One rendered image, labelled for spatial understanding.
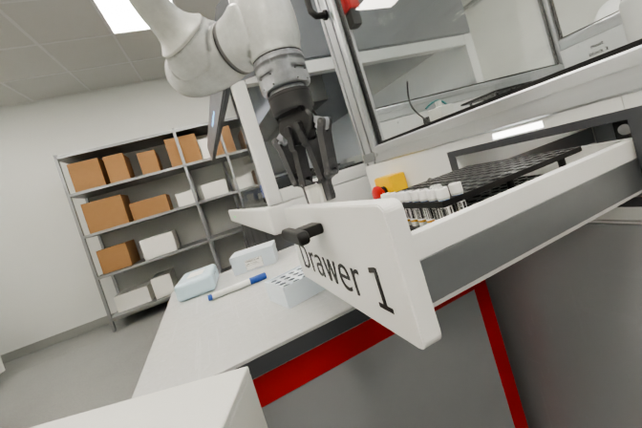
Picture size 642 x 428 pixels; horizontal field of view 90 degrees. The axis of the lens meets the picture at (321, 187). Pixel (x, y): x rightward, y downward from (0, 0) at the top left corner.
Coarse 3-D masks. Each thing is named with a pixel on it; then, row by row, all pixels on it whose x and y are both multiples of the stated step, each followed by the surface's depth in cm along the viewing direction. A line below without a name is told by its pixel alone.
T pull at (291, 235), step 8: (312, 224) 35; (320, 224) 34; (288, 232) 35; (296, 232) 32; (304, 232) 31; (312, 232) 34; (320, 232) 34; (288, 240) 35; (296, 240) 32; (304, 240) 31
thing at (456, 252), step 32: (576, 160) 34; (608, 160) 34; (512, 192) 29; (544, 192) 30; (576, 192) 32; (608, 192) 33; (640, 192) 36; (448, 224) 26; (480, 224) 27; (512, 224) 28; (544, 224) 30; (576, 224) 31; (448, 256) 26; (480, 256) 27; (512, 256) 28; (448, 288) 25
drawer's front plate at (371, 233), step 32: (288, 224) 49; (352, 224) 27; (384, 224) 22; (320, 256) 39; (352, 256) 29; (384, 256) 24; (416, 256) 23; (384, 288) 25; (416, 288) 22; (384, 320) 27; (416, 320) 22
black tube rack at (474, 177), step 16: (496, 160) 50; (512, 160) 44; (528, 160) 40; (544, 160) 36; (560, 160) 39; (448, 176) 49; (464, 176) 44; (480, 176) 39; (496, 176) 37; (512, 176) 34; (528, 176) 45; (464, 192) 32; (480, 192) 33; (496, 192) 41
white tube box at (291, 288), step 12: (276, 276) 62; (288, 276) 60; (300, 276) 58; (276, 288) 56; (288, 288) 54; (300, 288) 55; (312, 288) 56; (276, 300) 58; (288, 300) 54; (300, 300) 55
